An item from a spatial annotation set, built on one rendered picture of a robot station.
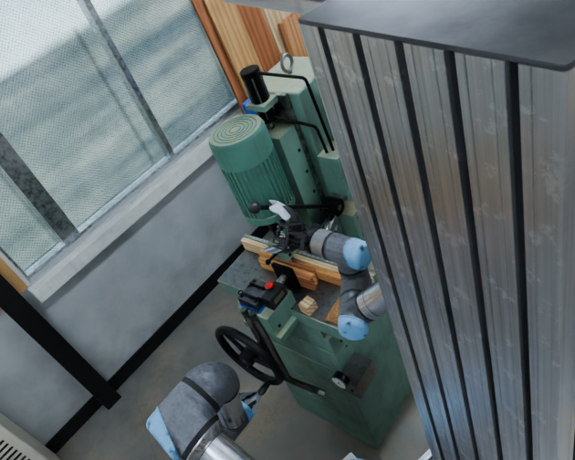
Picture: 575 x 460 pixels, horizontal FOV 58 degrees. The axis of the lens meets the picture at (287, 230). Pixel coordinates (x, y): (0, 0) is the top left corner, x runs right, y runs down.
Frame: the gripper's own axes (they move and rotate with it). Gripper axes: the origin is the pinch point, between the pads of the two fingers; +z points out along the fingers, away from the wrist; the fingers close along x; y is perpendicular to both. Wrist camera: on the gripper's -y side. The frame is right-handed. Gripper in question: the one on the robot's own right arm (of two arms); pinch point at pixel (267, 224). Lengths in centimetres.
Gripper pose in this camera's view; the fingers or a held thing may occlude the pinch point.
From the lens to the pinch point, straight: 150.9
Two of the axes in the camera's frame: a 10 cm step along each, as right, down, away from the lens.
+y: -6.5, 1.0, -7.5
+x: -1.1, 9.7, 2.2
